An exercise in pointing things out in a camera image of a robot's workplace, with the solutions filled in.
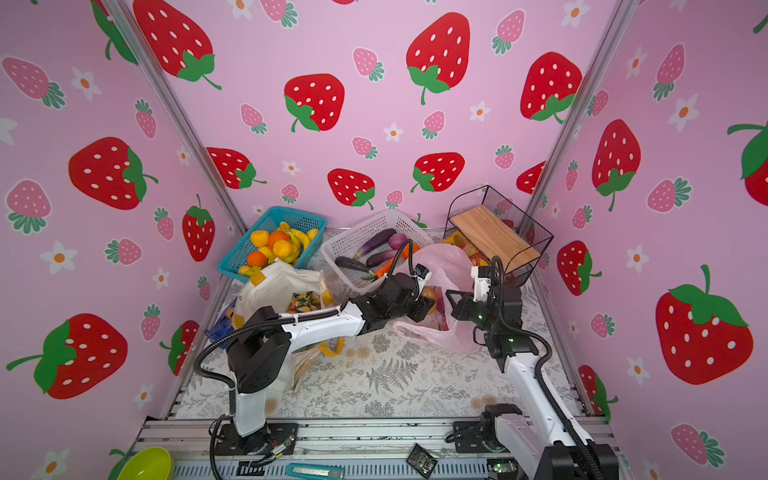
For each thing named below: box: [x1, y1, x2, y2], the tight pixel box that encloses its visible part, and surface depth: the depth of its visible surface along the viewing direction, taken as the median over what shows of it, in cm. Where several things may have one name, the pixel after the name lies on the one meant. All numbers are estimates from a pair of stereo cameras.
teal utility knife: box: [286, 463, 345, 480], surface depth 71 cm
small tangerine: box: [247, 251, 267, 267], surface depth 107 cm
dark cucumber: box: [334, 256, 370, 273], surface depth 109 cm
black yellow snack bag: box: [286, 290, 321, 314], surface depth 92 cm
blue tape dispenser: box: [204, 304, 235, 343], surface depth 90 cm
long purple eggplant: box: [354, 229, 396, 259], surface depth 116 cm
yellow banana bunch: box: [280, 222, 319, 264], surface depth 113 cm
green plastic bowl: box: [117, 446, 171, 480], surface depth 70 cm
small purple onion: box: [388, 233, 407, 250], surface depth 114 cm
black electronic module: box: [406, 443, 438, 479], surface depth 71 cm
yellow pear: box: [273, 239, 297, 258], surface depth 103 cm
